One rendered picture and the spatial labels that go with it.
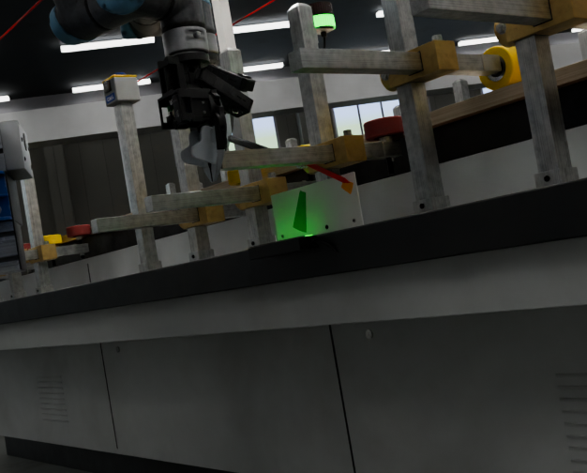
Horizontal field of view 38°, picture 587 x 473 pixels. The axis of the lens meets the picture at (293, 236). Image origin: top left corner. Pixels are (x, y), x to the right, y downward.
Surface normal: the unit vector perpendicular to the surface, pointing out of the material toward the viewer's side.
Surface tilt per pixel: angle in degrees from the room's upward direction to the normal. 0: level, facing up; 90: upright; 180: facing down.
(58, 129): 90
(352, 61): 90
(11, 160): 90
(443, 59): 90
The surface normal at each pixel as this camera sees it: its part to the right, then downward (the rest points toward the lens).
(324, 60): 0.61, -0.13
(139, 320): -0.77, 0.11
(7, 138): 0.19, -0.07
